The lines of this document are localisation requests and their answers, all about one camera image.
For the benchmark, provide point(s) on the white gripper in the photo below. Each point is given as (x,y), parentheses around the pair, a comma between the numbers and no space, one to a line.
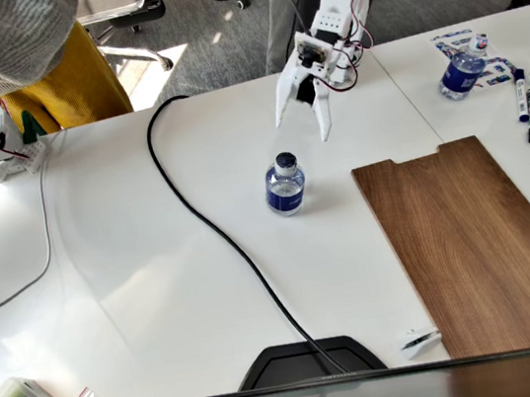
(296,79)

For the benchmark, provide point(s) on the blue label water bottle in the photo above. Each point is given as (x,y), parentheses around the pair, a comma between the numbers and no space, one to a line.
(286,195)
(459,77)

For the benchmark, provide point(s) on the blue patterned sticker sheet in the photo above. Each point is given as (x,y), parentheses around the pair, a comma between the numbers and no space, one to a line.
(500,68)

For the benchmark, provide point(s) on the brown wooden board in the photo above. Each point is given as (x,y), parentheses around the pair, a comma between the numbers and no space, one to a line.
(470,237)

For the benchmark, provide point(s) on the blue whiteboard marker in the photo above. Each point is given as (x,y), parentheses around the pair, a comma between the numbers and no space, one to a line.
(522,95)

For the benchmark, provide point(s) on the person in yellow trousers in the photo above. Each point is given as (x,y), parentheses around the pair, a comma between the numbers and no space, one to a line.
(74,87)

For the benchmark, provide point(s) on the small white clip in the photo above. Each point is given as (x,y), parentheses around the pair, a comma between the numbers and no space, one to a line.
(416,341)

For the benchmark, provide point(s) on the black monitor stand base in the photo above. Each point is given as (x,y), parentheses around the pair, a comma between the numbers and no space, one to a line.
(290,367)

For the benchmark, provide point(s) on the green clamp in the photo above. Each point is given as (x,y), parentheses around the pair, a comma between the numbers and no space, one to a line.
(32,128)

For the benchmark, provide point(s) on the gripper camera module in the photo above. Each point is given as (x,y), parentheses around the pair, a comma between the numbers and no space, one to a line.
(311,54)

